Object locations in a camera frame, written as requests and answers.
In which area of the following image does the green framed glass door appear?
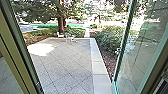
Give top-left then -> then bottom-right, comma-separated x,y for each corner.
111,0 -> 168,94

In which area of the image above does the low green hedge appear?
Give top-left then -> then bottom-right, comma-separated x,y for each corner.
64,27 -> 87,38

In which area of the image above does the metal garden bench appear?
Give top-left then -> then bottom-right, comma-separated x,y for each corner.
56,31 -> 66,39

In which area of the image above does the green shrub bed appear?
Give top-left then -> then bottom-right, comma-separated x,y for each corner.
94,25 -> 125,54

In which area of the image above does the brown tree trunk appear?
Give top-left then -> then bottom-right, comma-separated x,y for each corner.
56,6 -> 66,34

